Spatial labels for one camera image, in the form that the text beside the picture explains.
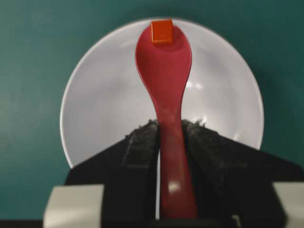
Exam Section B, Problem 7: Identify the small red block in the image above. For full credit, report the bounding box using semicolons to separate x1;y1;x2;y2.
150;19;173;44

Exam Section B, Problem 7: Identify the red plastic spoon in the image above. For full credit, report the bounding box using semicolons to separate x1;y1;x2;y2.
135;25;198;219

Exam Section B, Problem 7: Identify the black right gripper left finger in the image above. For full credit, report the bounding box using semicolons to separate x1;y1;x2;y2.
65;120;159;221

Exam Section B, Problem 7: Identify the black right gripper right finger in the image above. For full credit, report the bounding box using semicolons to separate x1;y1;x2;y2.
182;120;304;225

